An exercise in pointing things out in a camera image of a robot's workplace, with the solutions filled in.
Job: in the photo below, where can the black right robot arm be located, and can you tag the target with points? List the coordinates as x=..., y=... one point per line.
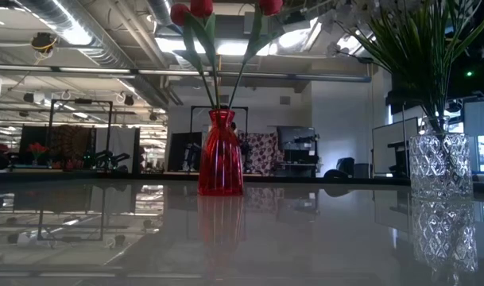
x=469, y=79

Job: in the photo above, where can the black background robot arm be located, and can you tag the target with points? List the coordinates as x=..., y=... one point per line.
x=106, y=159

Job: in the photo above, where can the red ribbed glass vase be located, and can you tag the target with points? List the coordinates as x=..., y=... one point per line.
x=221, y=159

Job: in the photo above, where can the clear crystal glass vase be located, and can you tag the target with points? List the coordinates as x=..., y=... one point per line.
x=440, y=167

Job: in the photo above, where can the red patterned cloth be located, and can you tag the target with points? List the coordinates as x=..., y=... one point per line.
x=263, y=153

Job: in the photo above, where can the dark background cabinet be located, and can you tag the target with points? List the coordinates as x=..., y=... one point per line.
x=293, y=137

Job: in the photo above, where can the black background monitor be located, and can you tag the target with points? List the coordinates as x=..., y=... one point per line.
x=182, y=151

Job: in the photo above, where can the grey horizontal ceiling pipe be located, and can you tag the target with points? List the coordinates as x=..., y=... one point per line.
x=305, y=77

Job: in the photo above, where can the bright ceiling light fixture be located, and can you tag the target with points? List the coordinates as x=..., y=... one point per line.
x=229, y=47

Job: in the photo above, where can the black office chair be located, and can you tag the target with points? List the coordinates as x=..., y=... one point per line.
x=345, y=165

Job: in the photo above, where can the white fabric panel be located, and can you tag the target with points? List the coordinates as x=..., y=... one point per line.
x=122, y=147

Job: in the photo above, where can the white board panel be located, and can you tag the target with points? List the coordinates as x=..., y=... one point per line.
x=392, y=143

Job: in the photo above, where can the black tripod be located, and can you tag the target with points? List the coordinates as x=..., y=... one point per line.
x=403, y=151

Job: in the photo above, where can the dark patterned curtain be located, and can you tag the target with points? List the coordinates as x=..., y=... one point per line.
x=66, y=137

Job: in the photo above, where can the background red flower bouquet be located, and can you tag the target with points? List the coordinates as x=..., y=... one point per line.
x=37, y=150

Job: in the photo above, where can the black aluminium table frame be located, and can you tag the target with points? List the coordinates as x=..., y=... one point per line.
x=285, y=179

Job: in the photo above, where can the silver rectangular air duct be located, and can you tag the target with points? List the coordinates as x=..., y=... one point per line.
x=297, y=39

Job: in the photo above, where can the silver spiral air duct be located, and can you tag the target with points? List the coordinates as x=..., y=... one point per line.
x=86, y=43

